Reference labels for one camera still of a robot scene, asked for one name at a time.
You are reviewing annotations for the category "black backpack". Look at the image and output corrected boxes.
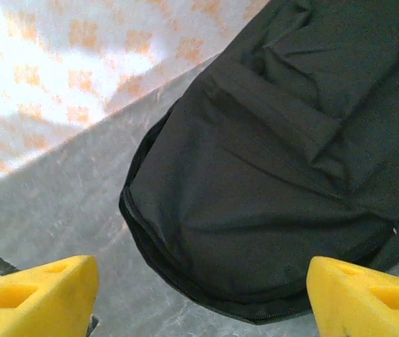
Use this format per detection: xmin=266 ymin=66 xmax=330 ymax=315
xmin=118 ymin=0 xmax=399 ymax=324

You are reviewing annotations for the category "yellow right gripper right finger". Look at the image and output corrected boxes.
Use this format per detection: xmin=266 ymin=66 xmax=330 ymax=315
xmin=306 ymin=256 xmax=399 ymax=337

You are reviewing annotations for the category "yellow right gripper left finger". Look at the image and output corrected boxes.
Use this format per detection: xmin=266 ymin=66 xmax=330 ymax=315
xmin=0 ymin=255 xmax=99 ymax=337

